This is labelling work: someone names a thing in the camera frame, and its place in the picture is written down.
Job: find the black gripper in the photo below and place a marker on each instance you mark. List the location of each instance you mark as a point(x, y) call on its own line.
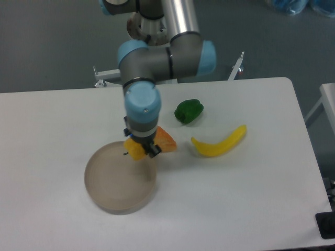
point(143, 133)

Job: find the yellow bell pepper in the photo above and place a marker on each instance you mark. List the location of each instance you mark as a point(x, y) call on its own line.
point(134, 149)

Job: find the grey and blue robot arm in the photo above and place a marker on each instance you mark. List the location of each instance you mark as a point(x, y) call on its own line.
point(141, 66)

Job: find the beige round plate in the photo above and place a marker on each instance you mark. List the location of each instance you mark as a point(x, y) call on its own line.
point(118, 184)

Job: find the green bell pepper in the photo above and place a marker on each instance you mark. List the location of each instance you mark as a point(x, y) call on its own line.
point(188, 110)

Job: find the orange pastry turnover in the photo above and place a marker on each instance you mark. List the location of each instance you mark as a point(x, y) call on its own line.
point(164, 140)

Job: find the yellow banana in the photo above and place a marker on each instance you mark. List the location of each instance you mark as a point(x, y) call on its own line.
point(222, 147)

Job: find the white side table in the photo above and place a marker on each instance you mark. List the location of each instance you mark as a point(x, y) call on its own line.
point(324, 104)

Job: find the black device at edge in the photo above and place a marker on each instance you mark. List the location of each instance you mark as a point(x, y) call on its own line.
point(325, 222)

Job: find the blue plastic bag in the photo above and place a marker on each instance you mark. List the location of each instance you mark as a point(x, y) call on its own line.
point(291, 8)

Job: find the white frame bracket left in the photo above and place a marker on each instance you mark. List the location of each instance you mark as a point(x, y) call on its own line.
point(109, 78)

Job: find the white frame bracket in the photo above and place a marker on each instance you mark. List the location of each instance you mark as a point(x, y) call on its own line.
point(238, 68)
point(109, 78)

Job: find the white frame bracket right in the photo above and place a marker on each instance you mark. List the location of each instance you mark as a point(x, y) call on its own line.
point(238, 68)

